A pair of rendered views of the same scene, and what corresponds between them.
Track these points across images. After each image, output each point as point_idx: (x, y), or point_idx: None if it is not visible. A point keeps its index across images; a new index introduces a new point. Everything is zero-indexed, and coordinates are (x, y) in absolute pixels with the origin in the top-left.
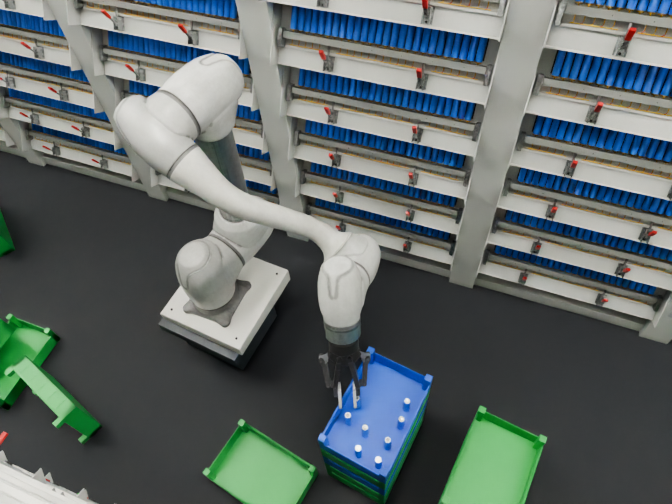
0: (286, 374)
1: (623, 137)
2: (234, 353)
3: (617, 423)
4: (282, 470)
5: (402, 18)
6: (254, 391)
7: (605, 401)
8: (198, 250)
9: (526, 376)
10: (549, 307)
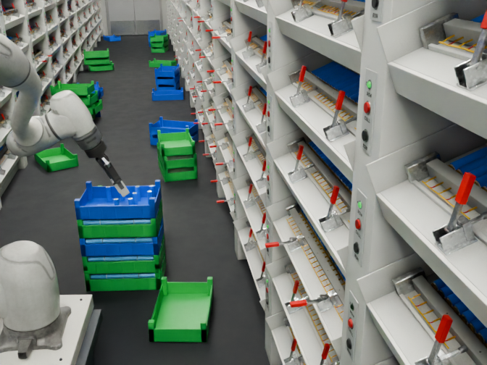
0: None
1: None
2: (93, 311)
3: (65, 212)
4: (172, 308)
5: None
6: (114, 350)
7: (51, 216)
8: (15, 245)
9: (43, 240)
10: None
